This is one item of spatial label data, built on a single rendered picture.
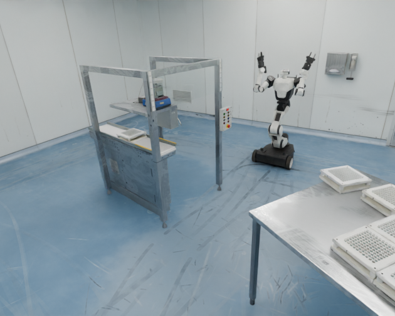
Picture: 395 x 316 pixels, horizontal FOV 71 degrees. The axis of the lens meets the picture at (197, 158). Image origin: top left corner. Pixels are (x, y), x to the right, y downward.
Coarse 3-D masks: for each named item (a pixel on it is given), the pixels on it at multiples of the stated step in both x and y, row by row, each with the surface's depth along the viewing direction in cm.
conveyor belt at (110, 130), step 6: (102, 126) 368; (108, 126) 366; (108, 132) 344; (114, 132) 343; (138, 144) 304; (144, 144) 303; (150, 144) 302; (162, 144) 300; (168, 144) 300; (162, 150) 285; (168, 150) 287; (174, 150) 294
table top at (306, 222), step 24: (312, 192) 199; (336, 192) 197; (360, 192) 196; (264, 216) 176; (288, 216) 175; (312, 216) 174; (336, 216) 173; (360, 216) 172; (384, 216) 171; (288, 240) 156; (312, 240) 155; (312, 264) 141; (336, 264) 139; (360, 288) 126; (384, 312) 115
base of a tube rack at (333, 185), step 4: (320, 176) 215; (324, 176) 214; (324, 180) 211; (328, 180) 208; (332, 184) 203; (336, 184) 202; (360, 184) 201; (364, 184) 201; (336, 188) 199; (344, 188) 197; (348, 188) 197; (352, 188) 197; (356, 188) 197; (360, 188) 198; (364, 188) 199; (340, 192) 196; (344, 192) 196
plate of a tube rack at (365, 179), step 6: (330, 168) 215; (336, 168) 215; (324, 174) 210; (330, 174) 207; (360, 174) 205; (336, 180) 199; (354, 180) 198; (360, 180) 198; (366, 180) 197; (342, 186) 194
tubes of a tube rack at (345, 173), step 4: (336, 172) 207; (340, 172) 208; (344, 172) 207; (348, 172) 206; (352, 172) 206; (340, 176) 202; (344, 176) 201; (348, 176) 201; (352, 176) 202; (356, 176) 201
